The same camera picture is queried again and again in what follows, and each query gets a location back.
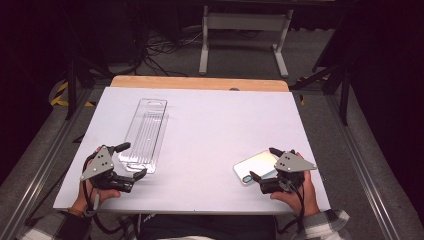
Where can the clear plastic blister package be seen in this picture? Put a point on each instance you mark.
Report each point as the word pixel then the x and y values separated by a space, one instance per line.
pixel 146 133

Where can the person's dark-clothed lap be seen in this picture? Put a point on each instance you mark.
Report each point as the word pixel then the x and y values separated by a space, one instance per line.
pixel 206 228

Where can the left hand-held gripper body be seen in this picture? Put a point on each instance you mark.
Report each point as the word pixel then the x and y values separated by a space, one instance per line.
pixel 98 165

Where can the yellow black floor tape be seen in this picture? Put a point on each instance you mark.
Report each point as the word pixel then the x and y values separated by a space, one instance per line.
pixel 60 96

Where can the white metal stand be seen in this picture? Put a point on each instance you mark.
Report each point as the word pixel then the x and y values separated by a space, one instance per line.
pixel 245 21

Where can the black tripod stand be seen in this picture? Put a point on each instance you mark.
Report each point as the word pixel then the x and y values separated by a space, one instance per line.
pixel 71 83
pixel 345 86

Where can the grey metal floor rail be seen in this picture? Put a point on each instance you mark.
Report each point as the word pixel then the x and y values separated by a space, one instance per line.
pixel 363 166
pixel 36 176

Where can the wooden table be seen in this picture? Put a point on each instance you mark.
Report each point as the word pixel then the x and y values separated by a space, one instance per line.
pixel 200 82

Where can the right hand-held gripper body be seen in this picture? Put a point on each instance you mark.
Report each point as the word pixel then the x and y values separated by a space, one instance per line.
pixel 291 164

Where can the person's left hand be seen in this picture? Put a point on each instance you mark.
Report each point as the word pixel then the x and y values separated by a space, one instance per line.
pixel 95 196

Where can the person's right hand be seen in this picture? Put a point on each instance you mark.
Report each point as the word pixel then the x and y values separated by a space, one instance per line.
pixel 305 200

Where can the white table cover sheet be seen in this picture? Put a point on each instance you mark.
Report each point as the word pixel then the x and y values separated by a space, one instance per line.
pixel 206 133

